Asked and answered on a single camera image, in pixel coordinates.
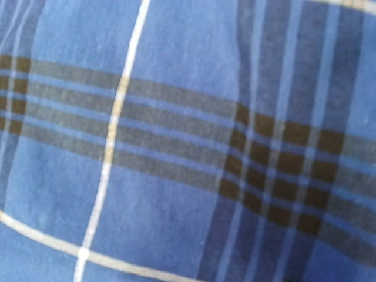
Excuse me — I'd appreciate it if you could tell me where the blue plaid long sleeve shirt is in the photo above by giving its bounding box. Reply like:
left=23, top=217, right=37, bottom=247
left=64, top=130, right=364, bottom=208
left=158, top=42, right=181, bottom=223
left=1, top=1, right=375, bottom=281

